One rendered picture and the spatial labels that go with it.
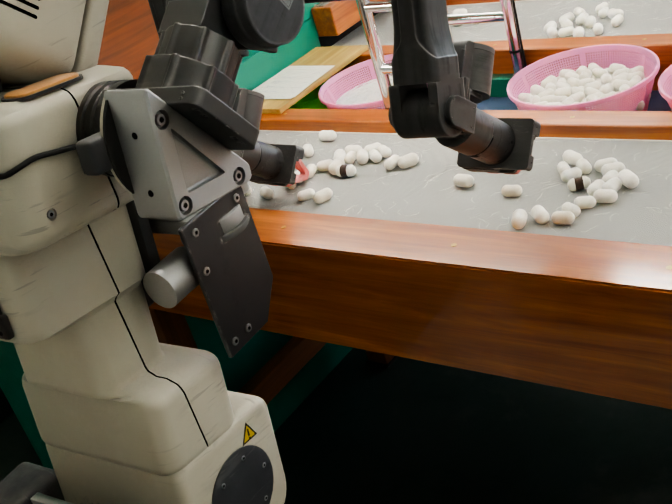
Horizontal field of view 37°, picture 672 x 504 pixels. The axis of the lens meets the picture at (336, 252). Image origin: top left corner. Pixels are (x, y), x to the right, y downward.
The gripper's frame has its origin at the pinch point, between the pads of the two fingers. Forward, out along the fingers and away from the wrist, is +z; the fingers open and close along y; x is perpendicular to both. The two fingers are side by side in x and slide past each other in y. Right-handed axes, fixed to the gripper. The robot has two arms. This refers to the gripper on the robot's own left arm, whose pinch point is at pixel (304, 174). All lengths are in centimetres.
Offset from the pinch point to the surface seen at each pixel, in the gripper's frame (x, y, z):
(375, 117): -14.3, -1.6, 15.2
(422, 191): 1.2, -24.6, 0.9
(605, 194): 0, -56, 0
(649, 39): -37, -41, 41
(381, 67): -23.4, -2.3, 13.3
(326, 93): -21.7, 20.2, 25.4
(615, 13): -47, -28, 54
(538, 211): 3.6, -48.9, -5.2
